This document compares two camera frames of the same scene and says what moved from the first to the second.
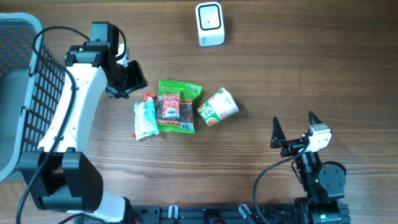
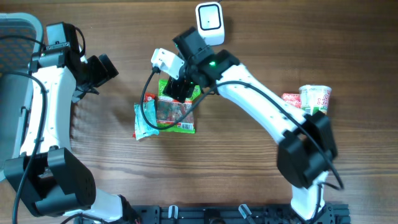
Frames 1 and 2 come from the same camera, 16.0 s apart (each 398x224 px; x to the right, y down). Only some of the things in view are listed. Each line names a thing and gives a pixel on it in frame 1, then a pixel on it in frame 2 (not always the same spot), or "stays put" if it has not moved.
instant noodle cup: [221, 106] -> [314, 98]
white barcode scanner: [209, 23] stays put
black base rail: [323, 213] stays put
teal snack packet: [145, 119] stays put
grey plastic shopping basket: [32, 87] stays put
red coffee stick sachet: [147, 97] stays put
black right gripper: [279, 140] -> [177, 88]
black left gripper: [138, 81] -> [102, 75]
